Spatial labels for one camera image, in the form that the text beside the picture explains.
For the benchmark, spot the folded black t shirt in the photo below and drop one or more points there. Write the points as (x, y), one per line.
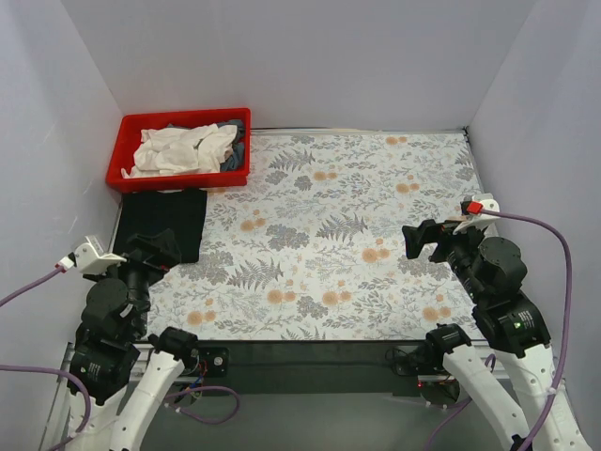
(150, 213)

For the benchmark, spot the floral patterned table mat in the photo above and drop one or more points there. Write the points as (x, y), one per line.
(311, 248)

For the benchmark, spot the red plastic bin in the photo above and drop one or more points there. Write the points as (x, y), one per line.
(128, 139)

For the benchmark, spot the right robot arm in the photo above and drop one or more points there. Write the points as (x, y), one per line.
(537, 416)

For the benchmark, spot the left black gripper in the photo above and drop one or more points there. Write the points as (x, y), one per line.
(150, 256)

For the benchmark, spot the blue grey t shirt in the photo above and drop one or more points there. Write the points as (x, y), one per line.
(236, 155)

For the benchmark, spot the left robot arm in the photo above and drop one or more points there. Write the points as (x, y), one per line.
(110, 318)

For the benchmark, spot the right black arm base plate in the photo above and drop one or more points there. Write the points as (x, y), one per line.
(416, 362)

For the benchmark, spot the cream white t shirt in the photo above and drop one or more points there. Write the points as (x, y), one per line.
(147, 158)

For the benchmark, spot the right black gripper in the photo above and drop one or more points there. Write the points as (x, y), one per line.
(437, 241)

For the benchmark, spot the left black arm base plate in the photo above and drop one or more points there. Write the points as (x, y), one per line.
(209, 362)

